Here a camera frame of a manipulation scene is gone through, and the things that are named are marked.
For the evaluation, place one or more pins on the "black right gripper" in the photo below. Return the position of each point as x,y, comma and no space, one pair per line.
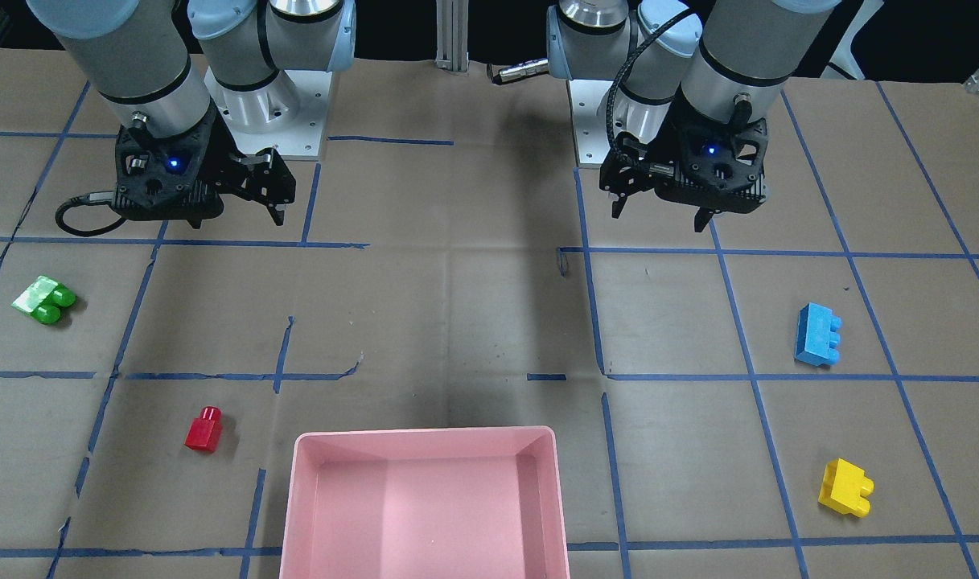
225,158

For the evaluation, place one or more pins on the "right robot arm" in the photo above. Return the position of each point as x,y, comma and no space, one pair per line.
137,60

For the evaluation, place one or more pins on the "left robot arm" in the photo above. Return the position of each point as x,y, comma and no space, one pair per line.
662,48

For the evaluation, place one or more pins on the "green toy block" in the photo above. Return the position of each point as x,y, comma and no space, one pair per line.
45,300

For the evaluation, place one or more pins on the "blue toy block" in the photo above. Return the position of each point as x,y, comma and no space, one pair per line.
818,337

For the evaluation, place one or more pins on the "yellow toy block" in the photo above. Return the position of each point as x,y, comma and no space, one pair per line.
846,488

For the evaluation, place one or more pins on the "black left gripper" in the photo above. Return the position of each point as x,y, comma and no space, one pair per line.
648,153

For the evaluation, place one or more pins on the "aluminium frame post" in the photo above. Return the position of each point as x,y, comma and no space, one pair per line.
451,31

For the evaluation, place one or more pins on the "red toy block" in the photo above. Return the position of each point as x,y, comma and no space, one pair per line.
205,430

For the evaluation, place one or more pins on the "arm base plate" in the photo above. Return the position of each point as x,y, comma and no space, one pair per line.
588,101
289,114

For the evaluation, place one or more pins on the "pink plastic box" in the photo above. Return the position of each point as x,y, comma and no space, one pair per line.
481,502

